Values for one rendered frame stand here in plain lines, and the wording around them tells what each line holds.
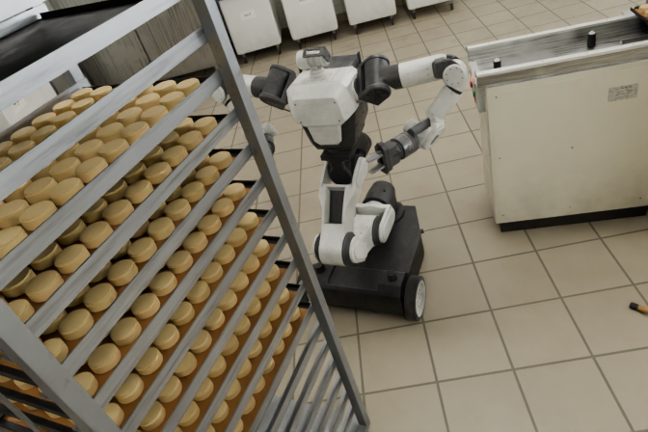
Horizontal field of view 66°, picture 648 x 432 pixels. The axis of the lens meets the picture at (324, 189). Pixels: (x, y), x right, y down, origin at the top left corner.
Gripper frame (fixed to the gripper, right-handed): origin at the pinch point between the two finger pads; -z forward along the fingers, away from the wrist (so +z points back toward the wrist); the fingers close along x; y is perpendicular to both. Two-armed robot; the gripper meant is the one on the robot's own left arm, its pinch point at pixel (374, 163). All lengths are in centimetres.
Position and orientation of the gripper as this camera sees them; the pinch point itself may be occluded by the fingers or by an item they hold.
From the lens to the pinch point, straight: 180.9
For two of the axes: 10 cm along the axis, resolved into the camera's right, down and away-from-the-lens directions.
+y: 5.8, 3.5, -7.4
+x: -2.3, -8.0, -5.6
